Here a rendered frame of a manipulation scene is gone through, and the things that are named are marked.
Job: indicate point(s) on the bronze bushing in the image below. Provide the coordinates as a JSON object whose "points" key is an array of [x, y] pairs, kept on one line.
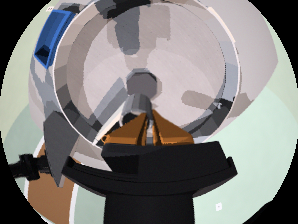
{"points": [[105, 135]]}

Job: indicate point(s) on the grey metal ring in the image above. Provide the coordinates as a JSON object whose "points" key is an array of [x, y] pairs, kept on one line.
{"points": [[137, 103], [116, 126]]}

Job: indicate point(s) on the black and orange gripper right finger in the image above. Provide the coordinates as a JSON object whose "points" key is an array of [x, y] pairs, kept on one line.
{"points": [[168, 133]]}

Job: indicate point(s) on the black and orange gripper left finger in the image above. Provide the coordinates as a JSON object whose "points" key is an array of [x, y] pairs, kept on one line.
{"points": [[131, 132]]}

